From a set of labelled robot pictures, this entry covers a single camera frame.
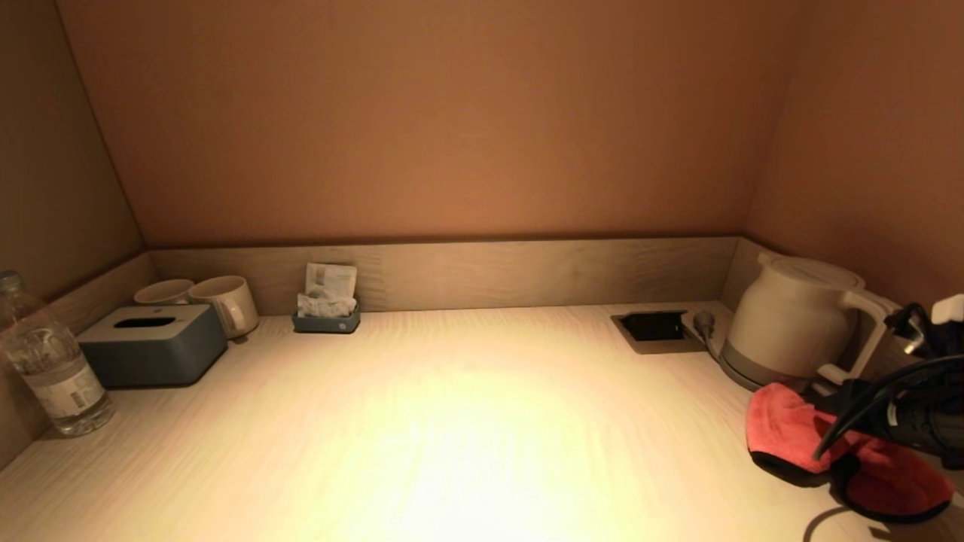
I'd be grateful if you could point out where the red cloth with black trim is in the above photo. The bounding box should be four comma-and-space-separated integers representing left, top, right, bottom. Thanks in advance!
746, 382, 954, 524

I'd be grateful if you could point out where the white electric kettle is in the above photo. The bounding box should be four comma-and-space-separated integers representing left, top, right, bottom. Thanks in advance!
723, 252, 905, 387

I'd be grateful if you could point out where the grey kettle base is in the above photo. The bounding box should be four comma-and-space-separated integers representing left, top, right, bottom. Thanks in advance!
715, 354, 837, 396

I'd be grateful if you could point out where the recessed black socket box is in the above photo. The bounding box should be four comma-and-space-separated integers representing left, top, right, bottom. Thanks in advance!
610, 310, 706, 355

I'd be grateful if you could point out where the small grey sachet tray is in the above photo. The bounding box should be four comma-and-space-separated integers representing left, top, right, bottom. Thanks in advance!
292, 306, 362, 334

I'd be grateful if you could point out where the flat white tea sachet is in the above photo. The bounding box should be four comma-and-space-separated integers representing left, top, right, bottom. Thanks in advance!
305, 263, 358, 301

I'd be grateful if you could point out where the crumpled white sachet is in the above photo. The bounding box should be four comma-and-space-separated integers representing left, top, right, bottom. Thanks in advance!
297, 293, 358, 318

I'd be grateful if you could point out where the white ceramic mug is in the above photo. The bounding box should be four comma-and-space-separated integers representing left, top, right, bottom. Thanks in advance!
134, 279, 196, 306
188, 276, 260, 340

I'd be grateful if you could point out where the grey tissue box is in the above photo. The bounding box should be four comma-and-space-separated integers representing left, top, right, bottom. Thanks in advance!
77, 304, 228, 389

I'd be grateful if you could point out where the clear plastic water bottle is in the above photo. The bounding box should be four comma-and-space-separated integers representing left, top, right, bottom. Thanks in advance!
0, 271, 116, 437

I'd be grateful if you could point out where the black cable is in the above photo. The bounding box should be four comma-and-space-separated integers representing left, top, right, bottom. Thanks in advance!
812, 354, 964, 461

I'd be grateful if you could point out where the grey power plug with cord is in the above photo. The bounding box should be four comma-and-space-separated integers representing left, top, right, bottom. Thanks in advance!
691, 309, 728, 366

